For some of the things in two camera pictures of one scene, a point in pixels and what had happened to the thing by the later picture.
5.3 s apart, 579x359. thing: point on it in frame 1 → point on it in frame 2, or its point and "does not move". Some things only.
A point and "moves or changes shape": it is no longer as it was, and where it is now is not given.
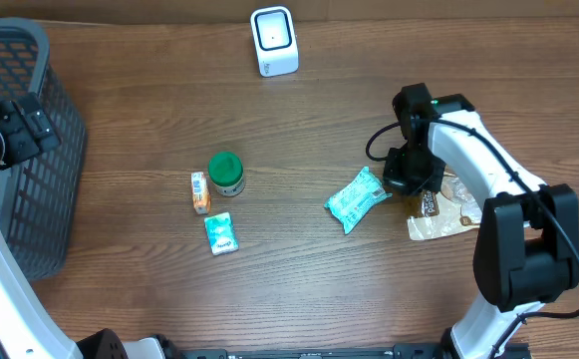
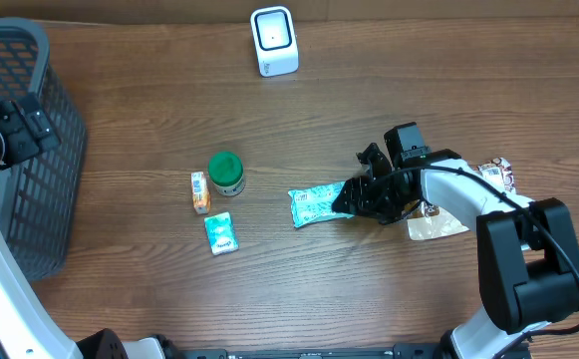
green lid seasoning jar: x=226 y=172 does not move
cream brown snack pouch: x=450 y=209 does not move
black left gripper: x=16 y=118 does not move
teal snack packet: x=353 y=202 moves or changes shape
